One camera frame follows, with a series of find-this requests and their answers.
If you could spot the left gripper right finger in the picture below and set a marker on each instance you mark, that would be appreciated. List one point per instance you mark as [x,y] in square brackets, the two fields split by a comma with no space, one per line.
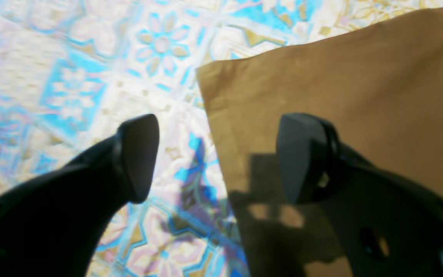
[387,225]

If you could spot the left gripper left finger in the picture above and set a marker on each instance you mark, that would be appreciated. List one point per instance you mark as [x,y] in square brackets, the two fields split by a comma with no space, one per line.
[52,224]

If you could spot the brown t-shirt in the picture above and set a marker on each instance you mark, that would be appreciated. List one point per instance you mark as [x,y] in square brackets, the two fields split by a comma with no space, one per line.
[382,88]

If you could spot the patterned tablecloth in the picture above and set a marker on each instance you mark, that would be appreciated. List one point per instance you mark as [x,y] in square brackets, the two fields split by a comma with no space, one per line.
[72,70]

